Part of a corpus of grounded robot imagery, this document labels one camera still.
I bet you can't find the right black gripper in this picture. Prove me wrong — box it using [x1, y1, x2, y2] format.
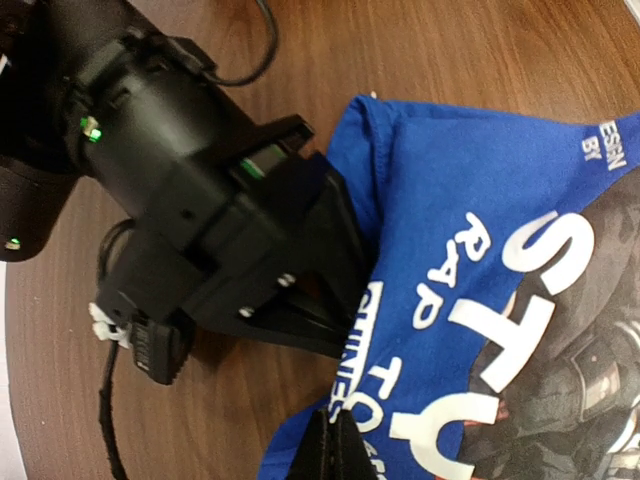
[97, 115, 374, 358]

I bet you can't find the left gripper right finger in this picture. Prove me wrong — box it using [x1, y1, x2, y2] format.
[333, 413, 377, 480]

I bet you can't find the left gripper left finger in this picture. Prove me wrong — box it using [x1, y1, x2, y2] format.
[287, 408, 335, 480]

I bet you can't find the blue garment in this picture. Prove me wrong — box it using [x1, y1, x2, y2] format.
[254, 92, 640, 480]

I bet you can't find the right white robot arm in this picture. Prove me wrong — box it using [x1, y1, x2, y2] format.
[1, 1, 371, 368]

